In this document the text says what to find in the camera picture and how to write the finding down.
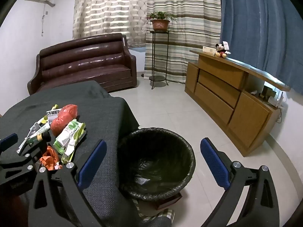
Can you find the blue curtain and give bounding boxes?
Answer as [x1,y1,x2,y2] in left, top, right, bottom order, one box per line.
[219,0,303,93]

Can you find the orange wrapper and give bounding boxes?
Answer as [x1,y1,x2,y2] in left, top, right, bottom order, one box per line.
[39,146,63,171]

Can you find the mouse plush toy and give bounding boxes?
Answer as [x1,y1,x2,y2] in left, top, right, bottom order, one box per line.
[214,41,231,58]

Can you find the dark small box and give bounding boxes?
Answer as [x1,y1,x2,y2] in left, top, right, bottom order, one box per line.
[259,85,276,100]

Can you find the potted plant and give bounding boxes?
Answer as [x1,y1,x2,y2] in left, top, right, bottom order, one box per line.
[146,11,177,32]

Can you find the black metal plant stand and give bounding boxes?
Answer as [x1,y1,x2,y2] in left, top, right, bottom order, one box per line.
[149,30,171,90]

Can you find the striped curtain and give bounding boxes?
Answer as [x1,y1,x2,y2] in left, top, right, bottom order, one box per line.
[144,0,222,84]

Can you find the dark grey tablecloth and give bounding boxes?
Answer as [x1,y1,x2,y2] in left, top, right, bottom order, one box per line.
[0,80,140,227]

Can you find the wooden cabinet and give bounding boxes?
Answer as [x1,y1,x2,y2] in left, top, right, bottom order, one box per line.
[184,50,291,157]

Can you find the red plastic bag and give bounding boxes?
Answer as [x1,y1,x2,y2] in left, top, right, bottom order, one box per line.
[50,104,78,137]

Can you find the black lined trash bin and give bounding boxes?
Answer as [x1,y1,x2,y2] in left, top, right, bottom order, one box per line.
[118,127,196,202]

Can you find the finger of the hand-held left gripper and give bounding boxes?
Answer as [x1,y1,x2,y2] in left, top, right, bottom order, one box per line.
[0,133,19,161]
[0,132,52,171]

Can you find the white wall cord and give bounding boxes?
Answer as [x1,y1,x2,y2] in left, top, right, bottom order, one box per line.
[41,3,49,37]

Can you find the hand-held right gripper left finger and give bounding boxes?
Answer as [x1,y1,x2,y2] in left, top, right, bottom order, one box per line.
[28,139,107,227]

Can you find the checked cloth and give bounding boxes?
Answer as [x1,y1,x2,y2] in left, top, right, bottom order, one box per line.
[131,199,176,223]

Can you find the beige patterned curtain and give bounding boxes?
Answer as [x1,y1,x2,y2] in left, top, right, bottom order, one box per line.
[72,0,152,48]

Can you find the brown wooden box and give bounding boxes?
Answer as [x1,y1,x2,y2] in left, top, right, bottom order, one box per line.
[155,191,183,210]

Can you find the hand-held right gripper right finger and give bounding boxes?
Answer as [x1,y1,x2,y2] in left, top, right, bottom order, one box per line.
[200,137,280,227]

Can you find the yellow wrapper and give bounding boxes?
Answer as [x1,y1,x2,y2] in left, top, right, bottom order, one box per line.
[38,103,59,125]

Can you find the white router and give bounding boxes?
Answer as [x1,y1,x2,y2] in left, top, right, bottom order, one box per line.
[270,92,284,108]

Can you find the brown leather sofa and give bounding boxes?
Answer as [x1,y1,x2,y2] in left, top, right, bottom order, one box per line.
[27,33,138,96]

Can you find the white green tube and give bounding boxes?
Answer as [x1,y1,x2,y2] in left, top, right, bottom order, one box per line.
[25,134,48,147]

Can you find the green white wrapper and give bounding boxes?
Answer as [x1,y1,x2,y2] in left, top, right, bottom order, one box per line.
[53,119,87,165]

